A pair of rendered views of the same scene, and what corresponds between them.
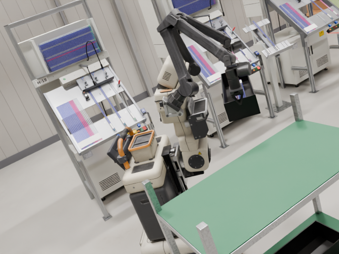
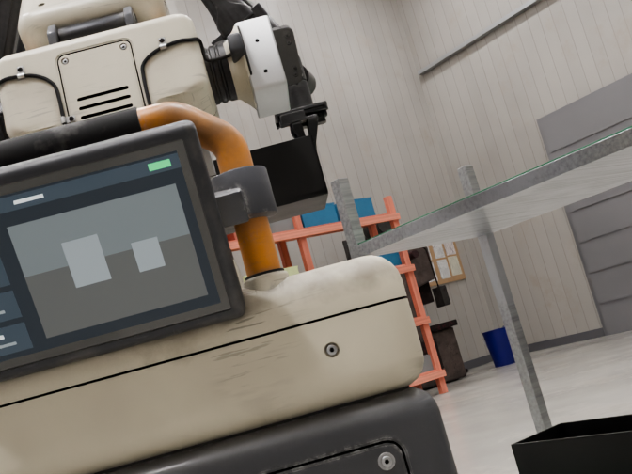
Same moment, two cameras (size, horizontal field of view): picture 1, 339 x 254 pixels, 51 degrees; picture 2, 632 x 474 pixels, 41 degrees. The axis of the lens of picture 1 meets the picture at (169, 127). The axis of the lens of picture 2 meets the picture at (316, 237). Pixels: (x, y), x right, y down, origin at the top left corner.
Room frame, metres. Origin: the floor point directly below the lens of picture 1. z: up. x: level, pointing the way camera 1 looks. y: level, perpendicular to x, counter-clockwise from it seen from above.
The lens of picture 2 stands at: (2.23, 1.09, 0.73)
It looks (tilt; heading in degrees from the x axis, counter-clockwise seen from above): 8 degrees up; 253
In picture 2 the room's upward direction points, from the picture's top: 15 degrees counter-clockwise
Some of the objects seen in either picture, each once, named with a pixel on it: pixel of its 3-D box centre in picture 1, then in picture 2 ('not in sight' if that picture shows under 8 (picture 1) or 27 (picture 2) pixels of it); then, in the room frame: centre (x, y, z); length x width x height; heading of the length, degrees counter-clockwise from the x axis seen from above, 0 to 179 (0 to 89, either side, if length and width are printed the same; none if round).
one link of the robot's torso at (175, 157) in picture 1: (192, 156); not in sight; (2.17, -0.08, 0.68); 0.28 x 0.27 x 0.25; 166
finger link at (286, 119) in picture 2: (237, 96); (303, 139); (1.74, -0.40, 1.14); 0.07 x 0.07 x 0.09; 76
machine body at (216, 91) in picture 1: (211, 100); not in sight; (4.15, -0.61, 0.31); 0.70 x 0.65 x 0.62; 112
